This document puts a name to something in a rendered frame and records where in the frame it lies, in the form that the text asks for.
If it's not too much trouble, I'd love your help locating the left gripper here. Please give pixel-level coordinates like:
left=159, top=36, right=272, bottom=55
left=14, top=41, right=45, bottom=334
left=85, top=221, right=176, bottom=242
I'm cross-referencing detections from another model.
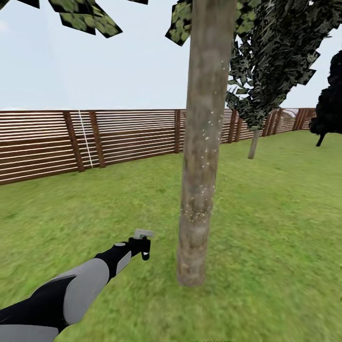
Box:
left=129, top=237, right=151, bottom=254

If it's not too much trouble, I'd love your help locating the pesticide atomizer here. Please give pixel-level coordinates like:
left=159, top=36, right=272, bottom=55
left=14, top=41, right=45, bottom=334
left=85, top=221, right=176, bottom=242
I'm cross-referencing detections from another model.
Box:
left=141, top=252, right=150, bottom=260

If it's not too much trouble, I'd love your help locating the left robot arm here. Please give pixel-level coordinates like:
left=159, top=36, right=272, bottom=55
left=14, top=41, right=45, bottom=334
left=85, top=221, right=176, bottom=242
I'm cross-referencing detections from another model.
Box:
left=0, top=229, right=154, bottom=342

